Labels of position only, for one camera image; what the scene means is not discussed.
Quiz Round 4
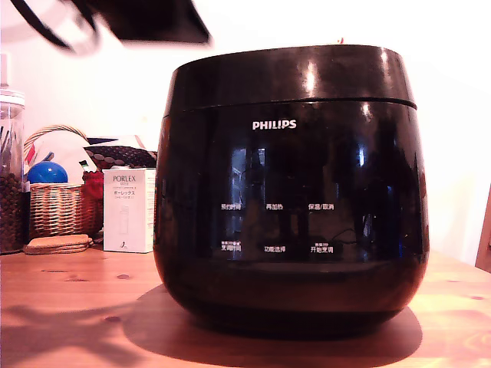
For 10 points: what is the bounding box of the black rice cooker lid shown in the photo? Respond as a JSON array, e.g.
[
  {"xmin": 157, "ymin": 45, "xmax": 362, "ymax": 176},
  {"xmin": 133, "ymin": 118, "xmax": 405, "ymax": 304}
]
[{"xmin": 163, "ymin": 44, "xmax": 418, "ymax": 117}]

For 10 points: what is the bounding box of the black Philips rice cooker body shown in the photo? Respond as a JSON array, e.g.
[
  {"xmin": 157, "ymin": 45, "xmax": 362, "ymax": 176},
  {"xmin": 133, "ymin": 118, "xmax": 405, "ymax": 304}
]
[{"xmin": 153, "ymin": 100, "xmax": 431, "ymax": 340}]

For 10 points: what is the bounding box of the white Porlex box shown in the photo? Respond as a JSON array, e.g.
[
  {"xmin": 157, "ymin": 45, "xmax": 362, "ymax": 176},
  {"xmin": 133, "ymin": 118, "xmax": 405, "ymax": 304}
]
[{"xmin": 102, "ymin": 167, "xmax": 157, "ymax": 254}]

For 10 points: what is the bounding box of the dark dotted patterned cloth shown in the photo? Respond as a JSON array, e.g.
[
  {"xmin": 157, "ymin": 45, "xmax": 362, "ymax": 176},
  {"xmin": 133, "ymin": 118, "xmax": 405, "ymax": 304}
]
[{"xmin": 83, "ymin": 143, "xmax": 159, "ymax": 170}]

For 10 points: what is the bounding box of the red fabric pouch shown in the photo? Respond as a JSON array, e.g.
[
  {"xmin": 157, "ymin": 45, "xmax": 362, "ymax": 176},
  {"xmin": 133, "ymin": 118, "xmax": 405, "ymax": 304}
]
[{"xmin": 81, "ymin": 171, "xmax": 104, "ymax": 232}]

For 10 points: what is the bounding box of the white paper card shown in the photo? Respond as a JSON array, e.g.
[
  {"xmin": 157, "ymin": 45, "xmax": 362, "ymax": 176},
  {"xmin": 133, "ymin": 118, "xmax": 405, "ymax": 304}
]
[{"xmin": 25, "ymin": 132, "xmax": 97, "ymax": 186}]

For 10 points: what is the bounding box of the stack of cork coasters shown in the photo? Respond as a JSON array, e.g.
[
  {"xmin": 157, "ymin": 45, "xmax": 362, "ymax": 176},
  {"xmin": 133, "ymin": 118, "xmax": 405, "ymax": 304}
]
[{"xmin": 22, "ymin": 234, "xmax": 94, "ymax": 256}]

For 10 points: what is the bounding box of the blue ball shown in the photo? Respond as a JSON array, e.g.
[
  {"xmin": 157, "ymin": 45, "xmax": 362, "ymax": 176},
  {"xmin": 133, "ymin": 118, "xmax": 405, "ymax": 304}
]
[{"xmin": 26, "ymin": 160, "xmax": 69, "ymax": 185}]

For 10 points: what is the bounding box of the glass jar of coffee beans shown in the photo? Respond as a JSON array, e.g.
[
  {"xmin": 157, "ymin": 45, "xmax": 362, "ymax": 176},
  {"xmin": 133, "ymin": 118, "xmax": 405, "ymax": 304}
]
[{"xmin": 0, "ymin": 52, "xmax": 31, "ymax": 255}]

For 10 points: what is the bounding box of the woven wicker basket with handle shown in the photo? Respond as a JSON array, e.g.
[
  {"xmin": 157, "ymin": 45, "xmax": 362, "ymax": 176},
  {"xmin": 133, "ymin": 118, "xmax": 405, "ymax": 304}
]
[{"xmin": 23, "ymin": 123, "xmax": 101, "ymax": 239}]

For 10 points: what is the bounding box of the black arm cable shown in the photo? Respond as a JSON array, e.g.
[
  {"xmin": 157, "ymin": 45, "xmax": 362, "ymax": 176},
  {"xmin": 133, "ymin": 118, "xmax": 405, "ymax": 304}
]
[{"xmin": 10, "ymin": 0, "xmax": 102, "ymax": 55}]

